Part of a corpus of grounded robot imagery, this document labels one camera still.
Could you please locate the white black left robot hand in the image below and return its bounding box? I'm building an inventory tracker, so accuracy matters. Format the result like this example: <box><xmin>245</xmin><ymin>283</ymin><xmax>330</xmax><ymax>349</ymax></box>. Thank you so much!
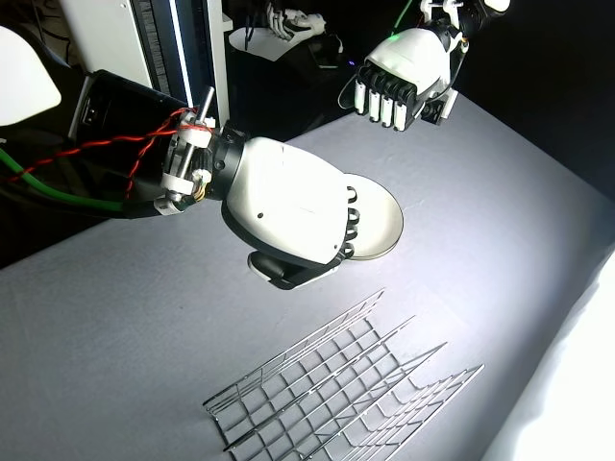
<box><xmin>352</xmin><ymin>27</ymin><xmax>456</xmax><ymax>133</ymax></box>

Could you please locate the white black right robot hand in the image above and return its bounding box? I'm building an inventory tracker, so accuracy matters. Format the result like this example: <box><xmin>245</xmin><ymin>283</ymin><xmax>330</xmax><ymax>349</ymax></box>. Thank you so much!
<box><xmin>219</xmin><ymin>135</ymin><xmax>360</xmax><ymax>291</ymax></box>

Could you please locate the round silver plate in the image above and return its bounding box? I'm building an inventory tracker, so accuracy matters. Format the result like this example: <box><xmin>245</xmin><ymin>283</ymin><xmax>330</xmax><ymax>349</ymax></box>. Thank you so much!
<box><xmin>343</xmin><ymin>172</ymin><xmax>405</xmax><ymax>263</ymax></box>

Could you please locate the black electronic device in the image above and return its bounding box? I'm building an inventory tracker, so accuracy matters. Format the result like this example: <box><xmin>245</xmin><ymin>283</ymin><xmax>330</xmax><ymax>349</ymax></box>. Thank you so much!
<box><xmin>307</xmin><ymin>33</ymin><xmax>355</xmax><ymax>71</ymax></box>

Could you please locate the spare white robot hand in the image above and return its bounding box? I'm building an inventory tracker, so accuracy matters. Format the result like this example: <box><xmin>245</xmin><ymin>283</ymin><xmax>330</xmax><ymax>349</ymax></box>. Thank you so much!
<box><xmin>265</xmin><ymin>0</ymin><xmax>328</xmax><ymax>40</ymax></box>

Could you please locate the white paper sheet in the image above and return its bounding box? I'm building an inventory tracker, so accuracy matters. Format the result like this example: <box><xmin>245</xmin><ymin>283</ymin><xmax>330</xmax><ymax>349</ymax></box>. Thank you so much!
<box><xmin>228</xmin><ymin>26</ymin><xmax>311</xmax><ymax>62</ymax></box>

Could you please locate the white robot column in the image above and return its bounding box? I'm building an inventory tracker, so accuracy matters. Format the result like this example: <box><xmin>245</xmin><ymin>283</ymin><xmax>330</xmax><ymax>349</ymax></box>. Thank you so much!
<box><xmin>60</xmin><ymin>0</ymin><xmax>235</xmax><ymax>131</ymax></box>

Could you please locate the thin green cable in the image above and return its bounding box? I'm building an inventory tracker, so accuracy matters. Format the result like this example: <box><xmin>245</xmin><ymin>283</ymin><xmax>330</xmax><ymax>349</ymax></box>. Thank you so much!
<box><xmin>391</xmin><ymin>0</ymin><xmax>415</xmax><ymax>37</ymax></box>

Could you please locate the silver wire plate rack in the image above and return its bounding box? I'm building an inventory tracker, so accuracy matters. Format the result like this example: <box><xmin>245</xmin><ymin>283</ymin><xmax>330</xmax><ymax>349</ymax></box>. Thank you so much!
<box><xmin>201</xmin><ymin>286</ymin><xmax>486</xmax><ymax>461</ymax></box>

